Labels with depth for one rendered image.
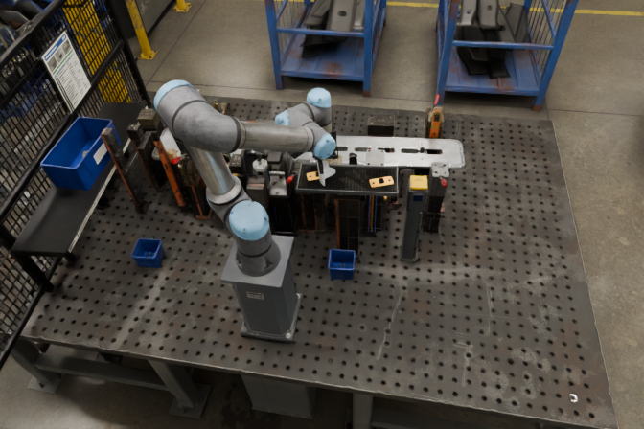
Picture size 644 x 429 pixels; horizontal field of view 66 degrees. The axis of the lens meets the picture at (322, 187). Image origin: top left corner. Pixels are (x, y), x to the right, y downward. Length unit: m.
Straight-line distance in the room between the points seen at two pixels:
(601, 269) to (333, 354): 1.87
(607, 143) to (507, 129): 1.39
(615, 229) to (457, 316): 1.71
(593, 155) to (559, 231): 1.61
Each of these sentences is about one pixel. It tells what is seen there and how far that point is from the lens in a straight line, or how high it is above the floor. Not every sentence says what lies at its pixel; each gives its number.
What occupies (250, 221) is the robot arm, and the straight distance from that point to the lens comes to 1.51.
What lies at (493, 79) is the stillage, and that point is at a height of 0.16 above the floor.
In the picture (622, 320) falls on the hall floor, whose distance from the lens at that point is 3.16.
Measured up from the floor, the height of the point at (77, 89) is 1.21.
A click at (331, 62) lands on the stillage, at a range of 4.26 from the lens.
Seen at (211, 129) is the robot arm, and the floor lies 1.70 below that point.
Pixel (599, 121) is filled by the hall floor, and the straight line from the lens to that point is 4.30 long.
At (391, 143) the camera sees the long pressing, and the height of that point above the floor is 1.00.
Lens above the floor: 2.48
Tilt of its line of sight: 47 degrees down
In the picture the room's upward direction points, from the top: 4 degrees counter-clockwise
